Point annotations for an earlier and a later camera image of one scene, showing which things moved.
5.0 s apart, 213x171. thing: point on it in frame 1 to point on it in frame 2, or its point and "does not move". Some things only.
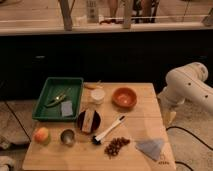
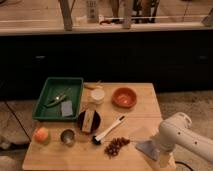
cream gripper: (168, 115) to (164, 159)
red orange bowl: (124, 98) does not move
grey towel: (151, 147) does not move
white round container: (97, 96) does not move
